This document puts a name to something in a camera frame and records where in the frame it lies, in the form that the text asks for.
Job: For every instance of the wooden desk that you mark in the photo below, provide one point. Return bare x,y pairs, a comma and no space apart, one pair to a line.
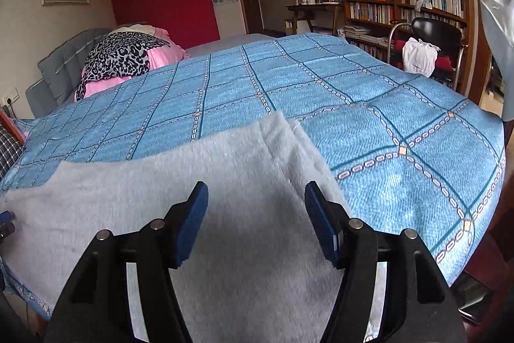
313,7

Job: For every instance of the pink quilt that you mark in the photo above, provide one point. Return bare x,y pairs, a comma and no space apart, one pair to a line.
160,53

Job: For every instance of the leopard print cloth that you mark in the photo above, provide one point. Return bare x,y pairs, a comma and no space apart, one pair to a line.
116,57

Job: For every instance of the black chair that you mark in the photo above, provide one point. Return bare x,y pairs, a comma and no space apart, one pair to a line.
435,31

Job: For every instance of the red wall panel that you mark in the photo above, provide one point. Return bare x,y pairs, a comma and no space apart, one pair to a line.
164,1

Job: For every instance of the white wall socket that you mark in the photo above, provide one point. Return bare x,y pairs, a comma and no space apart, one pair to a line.
10,97

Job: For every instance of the black flat device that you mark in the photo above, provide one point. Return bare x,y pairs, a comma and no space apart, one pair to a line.
474,298

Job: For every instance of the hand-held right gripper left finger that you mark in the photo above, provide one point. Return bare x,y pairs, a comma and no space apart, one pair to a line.
192,224

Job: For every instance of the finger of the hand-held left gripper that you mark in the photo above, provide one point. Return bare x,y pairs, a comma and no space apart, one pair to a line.
5,229

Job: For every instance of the wooden bookshelf with books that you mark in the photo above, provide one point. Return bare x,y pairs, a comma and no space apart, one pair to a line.
373,5

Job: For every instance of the blue checked bed cover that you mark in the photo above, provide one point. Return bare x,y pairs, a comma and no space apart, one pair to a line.
361,126

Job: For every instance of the plaid cloth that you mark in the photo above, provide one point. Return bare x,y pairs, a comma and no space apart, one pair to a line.
8,154

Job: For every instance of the grey padded headboard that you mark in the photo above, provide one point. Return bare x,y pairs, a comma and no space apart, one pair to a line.
60,69

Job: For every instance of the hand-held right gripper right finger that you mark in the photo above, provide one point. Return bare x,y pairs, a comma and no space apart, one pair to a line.
321,224

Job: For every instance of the white garment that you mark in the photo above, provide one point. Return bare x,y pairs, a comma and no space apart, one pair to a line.
419,57

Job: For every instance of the silver plastic sheet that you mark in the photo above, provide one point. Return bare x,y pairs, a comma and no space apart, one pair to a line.
498,29

